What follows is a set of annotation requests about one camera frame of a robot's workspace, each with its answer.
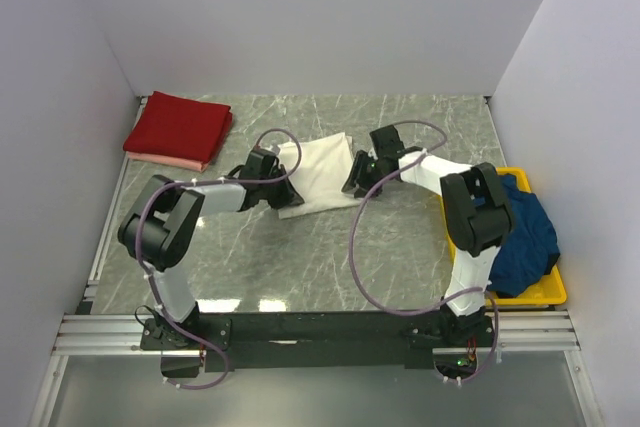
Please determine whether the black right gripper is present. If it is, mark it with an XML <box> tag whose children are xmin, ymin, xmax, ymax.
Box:
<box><xmin>342</xmin><ymin>150</ymin><xmax>387</xmax><ymax>200</ymax></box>

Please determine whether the white t shirt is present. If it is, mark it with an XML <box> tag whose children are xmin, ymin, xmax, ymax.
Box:
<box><xmin>278</xmin><ymin>132</ymin><xmax>360</xmax><ymax>220</ymax></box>

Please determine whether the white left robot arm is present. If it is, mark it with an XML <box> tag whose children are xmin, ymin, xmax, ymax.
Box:
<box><xmin>117</xmin><ymin>146</ymin><xmax>304</xmax><ymax>349</ymax></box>

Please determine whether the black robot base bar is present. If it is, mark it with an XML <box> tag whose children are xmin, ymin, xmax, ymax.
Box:
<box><xmin>140</xmin><ymin>310</ymin><xmax>495</xmax><ymax>372</ymax></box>

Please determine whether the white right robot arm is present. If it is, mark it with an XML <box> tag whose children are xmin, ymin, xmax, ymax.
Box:
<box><xmin>343</xmin><ymin>149</ymin><xmax>516</xmax><ymax>346</ymax></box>

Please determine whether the pink folded t shirt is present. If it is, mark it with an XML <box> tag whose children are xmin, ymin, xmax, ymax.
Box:
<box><xmin>127</xmin><ymin>152</ymin><xmax>209</xmax><ymax>172</ymax></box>

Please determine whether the red folded t shirt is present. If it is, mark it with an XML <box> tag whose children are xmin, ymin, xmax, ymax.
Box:
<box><xmin>123</xmin><ymin>91</ymin><xmax>233</xmax><ymax>164</ymax></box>

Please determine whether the blue t shirt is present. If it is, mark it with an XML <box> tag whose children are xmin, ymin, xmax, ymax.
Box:
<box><xmin>489</xmin><ymin>174</ymin><xmax>560</xmax><ymax>298</ymax></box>

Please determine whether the yellow plastic bin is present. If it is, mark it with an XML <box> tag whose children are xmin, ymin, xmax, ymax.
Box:
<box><xmin>440</xmin><ymin>163</ymin><xmax>567</xmax><ymax>306</ymax></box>

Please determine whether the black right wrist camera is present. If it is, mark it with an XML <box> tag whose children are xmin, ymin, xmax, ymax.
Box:
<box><xmin>369</xmin><ymin>125</ymin><xmax>406</xmax><ymax>159</ymax></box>

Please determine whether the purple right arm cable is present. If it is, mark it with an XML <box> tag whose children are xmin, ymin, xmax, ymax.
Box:
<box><xmin>348</xmin><ymin>119</ymin><xmax>500</xmax><ymax>391</ymax></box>

